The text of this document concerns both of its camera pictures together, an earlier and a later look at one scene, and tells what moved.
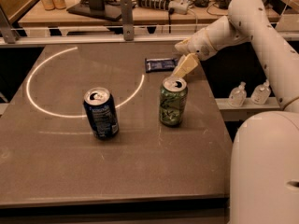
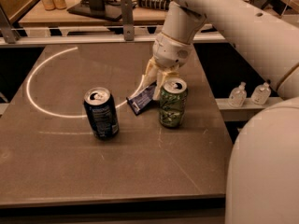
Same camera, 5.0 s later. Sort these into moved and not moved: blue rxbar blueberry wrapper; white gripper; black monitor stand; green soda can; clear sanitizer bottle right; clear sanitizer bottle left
Moved: white gripper; blue rxbar blueberry wrapper
Not moved: green soda can; clear sanitizer bottle right; black monitor stand; clear sanitizer bottle left
